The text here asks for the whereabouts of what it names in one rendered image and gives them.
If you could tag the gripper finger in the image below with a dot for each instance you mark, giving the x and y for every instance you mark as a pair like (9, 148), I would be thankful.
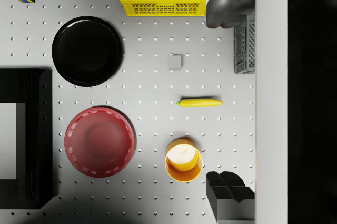
(231, 197)
(229, 2)

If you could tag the banana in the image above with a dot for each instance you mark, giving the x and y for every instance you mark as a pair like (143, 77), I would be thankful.
(200, 102)

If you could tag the yellow bowl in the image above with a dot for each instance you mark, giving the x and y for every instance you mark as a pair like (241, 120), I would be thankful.
(184, 163)

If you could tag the dark grey basket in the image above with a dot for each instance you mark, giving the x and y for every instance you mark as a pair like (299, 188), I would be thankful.
(241, 70)

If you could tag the grey cube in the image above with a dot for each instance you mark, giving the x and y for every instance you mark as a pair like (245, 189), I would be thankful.
(175, 62)

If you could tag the red plate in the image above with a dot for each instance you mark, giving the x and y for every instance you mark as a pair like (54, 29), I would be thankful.
(100, 142)

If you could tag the black plate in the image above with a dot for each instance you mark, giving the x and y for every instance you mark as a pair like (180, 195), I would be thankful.
(87, 51)

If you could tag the black stove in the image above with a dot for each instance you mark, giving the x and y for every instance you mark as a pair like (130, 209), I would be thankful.
(34, 129)

